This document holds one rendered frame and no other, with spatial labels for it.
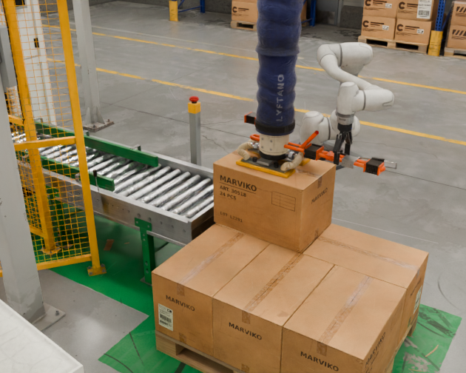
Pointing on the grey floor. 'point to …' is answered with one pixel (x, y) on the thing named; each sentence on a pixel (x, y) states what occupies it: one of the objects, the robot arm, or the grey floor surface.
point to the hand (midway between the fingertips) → (341, 158)
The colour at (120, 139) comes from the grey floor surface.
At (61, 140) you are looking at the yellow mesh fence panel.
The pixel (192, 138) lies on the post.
